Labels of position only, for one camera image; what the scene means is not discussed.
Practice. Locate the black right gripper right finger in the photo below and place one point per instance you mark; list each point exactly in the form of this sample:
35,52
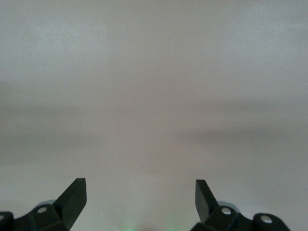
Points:
204,204

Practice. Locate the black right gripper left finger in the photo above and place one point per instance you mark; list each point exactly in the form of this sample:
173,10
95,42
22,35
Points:
69,204

